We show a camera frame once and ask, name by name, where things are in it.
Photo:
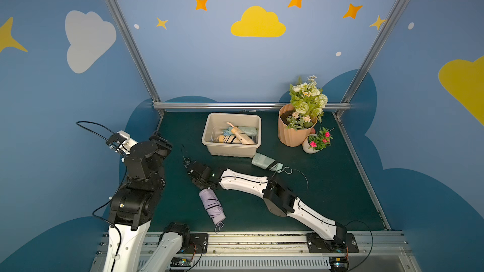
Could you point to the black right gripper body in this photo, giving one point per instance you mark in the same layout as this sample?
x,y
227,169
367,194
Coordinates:
x,y
193,168

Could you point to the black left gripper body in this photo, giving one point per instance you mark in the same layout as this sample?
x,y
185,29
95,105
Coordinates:
x,y
159,142

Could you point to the lilac purple umbrella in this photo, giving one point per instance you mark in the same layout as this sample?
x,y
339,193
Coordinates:
x,y
213,208

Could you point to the beige yellow umbrella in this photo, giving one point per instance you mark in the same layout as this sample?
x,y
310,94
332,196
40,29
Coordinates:
x,y
227,139

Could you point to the mint green umbrella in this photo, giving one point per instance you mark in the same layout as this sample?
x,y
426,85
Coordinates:
x,y
270,164
249,131

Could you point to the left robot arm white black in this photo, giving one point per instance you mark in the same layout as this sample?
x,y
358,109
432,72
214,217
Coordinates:
x,y
133,205

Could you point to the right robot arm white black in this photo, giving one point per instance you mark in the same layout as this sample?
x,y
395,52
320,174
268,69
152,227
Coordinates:
x,y
277,195

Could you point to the beige plastic storage box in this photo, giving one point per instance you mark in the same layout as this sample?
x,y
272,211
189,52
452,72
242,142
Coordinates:
x,y
216,123

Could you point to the left circuit board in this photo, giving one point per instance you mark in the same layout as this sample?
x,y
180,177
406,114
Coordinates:
x,y
181,263

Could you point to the circuit board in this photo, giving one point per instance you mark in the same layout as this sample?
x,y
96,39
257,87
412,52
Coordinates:
x,y
181,263
338,264

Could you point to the terracotta pot with white flowers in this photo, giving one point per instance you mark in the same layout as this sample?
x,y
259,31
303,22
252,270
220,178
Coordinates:
x,y
305,109

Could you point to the small white pot pink flowers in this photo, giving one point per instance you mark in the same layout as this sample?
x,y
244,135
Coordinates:
x,y
318,141

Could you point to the right circuit board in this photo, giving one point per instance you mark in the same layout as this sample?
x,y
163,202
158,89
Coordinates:
x,y
338,264

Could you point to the aluminium frame back bar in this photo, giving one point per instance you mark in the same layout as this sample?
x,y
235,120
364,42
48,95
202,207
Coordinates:
x,y
217,106

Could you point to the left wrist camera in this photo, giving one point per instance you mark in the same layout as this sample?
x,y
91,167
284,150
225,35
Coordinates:
x,y
121,142

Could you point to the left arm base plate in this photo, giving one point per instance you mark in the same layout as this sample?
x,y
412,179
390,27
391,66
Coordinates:
x,y
195,244

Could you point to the aluminium mounting rail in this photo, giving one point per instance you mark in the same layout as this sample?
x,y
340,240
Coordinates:
x,y
268,251

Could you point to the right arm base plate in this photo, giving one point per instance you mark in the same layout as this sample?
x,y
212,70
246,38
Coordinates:
x,y
317,245

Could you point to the aluminium frame left post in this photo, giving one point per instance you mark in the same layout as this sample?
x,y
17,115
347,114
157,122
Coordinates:
x,y
124,30

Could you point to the aluminium frame post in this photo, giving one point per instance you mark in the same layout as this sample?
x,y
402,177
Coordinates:
x,y
124,30
393,16

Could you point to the aluminium frame right post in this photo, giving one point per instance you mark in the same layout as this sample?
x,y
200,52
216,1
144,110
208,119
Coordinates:
x,y
393,16

